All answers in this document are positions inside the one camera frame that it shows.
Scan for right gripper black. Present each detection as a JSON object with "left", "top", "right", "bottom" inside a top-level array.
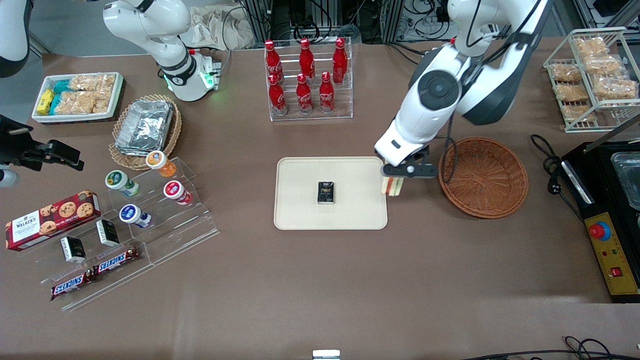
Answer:
[{"left": 0, "top": 114, "right": 85, "bottom": 173}]

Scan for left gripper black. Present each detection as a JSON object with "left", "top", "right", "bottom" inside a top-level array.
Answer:
[{"left": 381, "top": 147, "right": 439, "bottom": 179}]

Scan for triangle sandwich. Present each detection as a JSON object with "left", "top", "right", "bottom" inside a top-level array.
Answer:
[{"left": 381, "top": 176, "right": 405, "bottom": 197}]

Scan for round brown wicker basket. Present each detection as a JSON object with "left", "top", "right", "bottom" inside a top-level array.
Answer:
[{"left": 438, "top": 137, "right": 529, "bottom": 220}]

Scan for oval light wicker basket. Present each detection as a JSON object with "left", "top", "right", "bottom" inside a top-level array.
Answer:
[{"left": 108, "top": 94, "right": 183, "bottom": 172}]

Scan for cream plastic tray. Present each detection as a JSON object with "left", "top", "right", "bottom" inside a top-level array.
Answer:
[{"left": 273, "top": 156, "right": 389, "bottom": 231}]

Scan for wrapped sandwich at edge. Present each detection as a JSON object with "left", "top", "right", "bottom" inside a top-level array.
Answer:
[{"left": 561, "top": 102, "right": 596, "bottom": 122}]

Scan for green lid yogurt cup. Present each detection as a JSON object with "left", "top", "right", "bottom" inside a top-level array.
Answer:
[{"left": 105, "top": 170, "right": 141, "bottom": 197}]

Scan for clear bag of crackers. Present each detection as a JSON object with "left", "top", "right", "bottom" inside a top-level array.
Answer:
[
  {"left": 55, "top": 91, "right": 109, "bottom": 115},
  {"left": 70, "top": 75, "right": 116, "bottom": 94}
]

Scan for yellow snack packet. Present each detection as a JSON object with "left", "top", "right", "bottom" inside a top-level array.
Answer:
[{"left": 37, "top": 89, "right": 55, "bottom": 116}]

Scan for red Walkers cookie box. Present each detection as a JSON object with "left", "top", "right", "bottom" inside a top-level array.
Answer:
[{"left": 5, "top": 190, "right": 102, "bottom": 252}]

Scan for white rectangular snack bin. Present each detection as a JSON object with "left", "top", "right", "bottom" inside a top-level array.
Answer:
[{"left": 31, "top": 72, "right": 125, "bottom": 124}]

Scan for blue lid yogurt cup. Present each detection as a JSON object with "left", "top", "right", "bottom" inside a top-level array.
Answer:
[{"left": 119, "top": 204, "right": 152, "bottom": 229}]

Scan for aluminium foil container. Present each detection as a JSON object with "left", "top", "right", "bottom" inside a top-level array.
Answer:
[{"left": 115, "top": 100, "right": 175, "bottom": 156}]

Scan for small black white box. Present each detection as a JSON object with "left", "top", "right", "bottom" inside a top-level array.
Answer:
[
  {"left": 96, "top": 219, "right": 121, "bottom": 247},
  {"left": 60, "top": 236, "right": 87, "bottom": 264}
]

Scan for orange lid yogurt cup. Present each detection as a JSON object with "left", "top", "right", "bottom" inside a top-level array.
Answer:
[{"left": 146, "top": 150, "right": 177, "bottom": 178}]

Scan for red lid yogurt cup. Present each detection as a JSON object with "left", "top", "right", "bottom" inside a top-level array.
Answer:
[{"left": 163, "top": 180, "right": 193, "bottom": 206}]

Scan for Snickers chocolate bar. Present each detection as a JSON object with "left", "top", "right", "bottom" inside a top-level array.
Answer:
[
  {"left": 92, "top": 247, "right": 141, "bottom": 277},
  {"left": 50, "top": 272, "right": 96, "bottom": 301}
]

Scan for red cola bottle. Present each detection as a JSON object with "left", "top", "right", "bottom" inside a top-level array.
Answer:
[
  {"left": 296, "top": 73, "right": 314, "bottom": 115},
  {"left": 332, "top": 37, "right": 348, "bottom": 83},
  {"left": 268, "top": 74, "right": 288, "bottom": 116},
  {"left": 319, "top": 71, "right": 336, "bottom": 113},
  {"left": 299, "top": 38, "right": 316, "bottom": 83},
  {"left": 264, "top": 40, "right": 282, "bottom": 83}
]

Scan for clear acrylic bottle rack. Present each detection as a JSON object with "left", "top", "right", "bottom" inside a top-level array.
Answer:
[{"left": 264, "top": 37, "right": 354, "bottom": 122}]

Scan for clear acrylic stepped stand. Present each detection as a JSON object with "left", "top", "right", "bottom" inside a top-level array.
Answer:
[{"left": 15, "top": 157, "right": 221, "bottom": 312}]

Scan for rice cracker snack bag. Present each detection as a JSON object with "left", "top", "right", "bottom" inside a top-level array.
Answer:
[
  {"left": 592, "top": 76, "right": 638, "bottom": 100},
  {"left": 550, "top": 62, "right": 583, "bottom": 84},
  {"left": 582, "top": 55, "right": 624, "bottom": 76},
  {"left": 554, "top": 82, "right": 591, "bottom": 103},
  {"left": 575, "top": 37, "right": 609, "bottom": 56}
]

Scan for black grill appliance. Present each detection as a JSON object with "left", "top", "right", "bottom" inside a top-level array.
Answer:
[{"left": 560, "top": 140, "right": 640, "bottom": 223}]

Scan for red emergency stop button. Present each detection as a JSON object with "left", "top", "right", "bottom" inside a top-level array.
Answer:
[{"left": 589, "top": 220, "right": 612, "bottom": 242}]

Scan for grey metal lever bar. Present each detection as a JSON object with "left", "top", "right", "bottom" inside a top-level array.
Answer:
[{"left": 585, "top": 114, "right": 640, "bottom": 153}]

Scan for clear plastic container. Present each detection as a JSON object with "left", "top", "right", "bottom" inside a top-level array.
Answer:
[{"left": 610, "top": 151, "right": 640, "bottom": 211}]

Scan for yellow control box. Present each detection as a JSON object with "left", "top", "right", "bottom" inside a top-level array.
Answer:
[{"left": 584, "top": 211, "right": 640, "bottom": 303}]

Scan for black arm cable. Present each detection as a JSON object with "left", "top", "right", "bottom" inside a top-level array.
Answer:
[{"left": 440, "top": 112, "right": 459, "bottom": 184}]

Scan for black power cable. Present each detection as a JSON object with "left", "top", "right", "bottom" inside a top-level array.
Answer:
[{"left": 530, "top": 134, "right": 587, "bottom": 222}]

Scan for white wire rack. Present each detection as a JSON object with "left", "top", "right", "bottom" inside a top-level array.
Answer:
[{"left": 543, "top": 27, "right": 640, "bottom": 133}]

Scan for silver appliance handle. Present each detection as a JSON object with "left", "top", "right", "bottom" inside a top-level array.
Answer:
[{"left": 562, "top": 160, "right": 596, "bottom": 205}]

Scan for aluminium frame with cables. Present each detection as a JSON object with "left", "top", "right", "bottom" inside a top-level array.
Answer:
[{"left": 240, "top": 0, "right": 453, "bottom": 45}]

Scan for black floor cables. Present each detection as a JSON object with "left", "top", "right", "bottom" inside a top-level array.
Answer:
[{"left": 460, "top": 336, "right": 640, "bottom": 360}]

